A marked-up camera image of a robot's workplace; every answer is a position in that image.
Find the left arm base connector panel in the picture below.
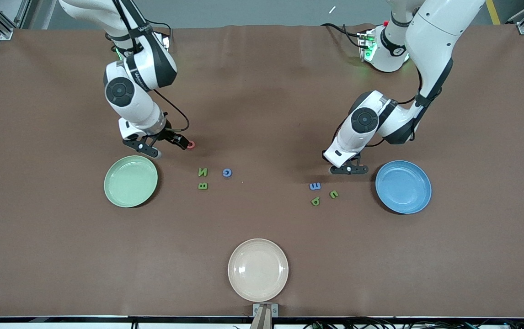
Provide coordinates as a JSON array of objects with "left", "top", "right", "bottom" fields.
[{"left": 357, "top": 28, "right": 378, "bottom": 63}]

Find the light green plate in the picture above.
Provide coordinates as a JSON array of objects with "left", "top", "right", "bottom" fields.
[{"left": 103, "top": 155, "right": 159, "bottom": 208}]

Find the blue plate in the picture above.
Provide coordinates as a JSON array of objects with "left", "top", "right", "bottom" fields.
[{"left": 375, "top": 160, "right": 433, "bottom": 215}]

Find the brown table mat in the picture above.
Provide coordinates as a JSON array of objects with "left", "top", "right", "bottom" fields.
[{"left": 0, "top": 24, "right": 524, "bottom": 318}]

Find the beige plate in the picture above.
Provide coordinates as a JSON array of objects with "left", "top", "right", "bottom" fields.
[{"left": 227, "top": 238, "right": 289, "bottom": 302}]

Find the black right arm base cable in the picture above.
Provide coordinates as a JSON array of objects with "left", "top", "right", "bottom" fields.
[{"left": 145, "top": 20, "right": 172, "bottom": 38}]

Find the black arm base cable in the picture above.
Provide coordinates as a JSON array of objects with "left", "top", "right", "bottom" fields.
[
  {"left": 321, "top": 23, "right": 369, "bottom": 49},
  {"left": 145, "top": 20, "right": 172, "bottom": 38}
]

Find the black left arm base cable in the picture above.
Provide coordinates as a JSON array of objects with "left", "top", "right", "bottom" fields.
[{"left": 321, "top": 23, "right": 369, "bottom": 49}]

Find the grey metal mounting bracket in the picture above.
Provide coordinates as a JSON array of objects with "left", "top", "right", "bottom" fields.
[{"left": 252, "top": 303, "right": 279, "bottom": 318}]

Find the beige camera stand post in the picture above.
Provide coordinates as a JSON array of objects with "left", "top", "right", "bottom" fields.
[{"left": 249, "top": 305, "right": 273, "bottom": 329}]

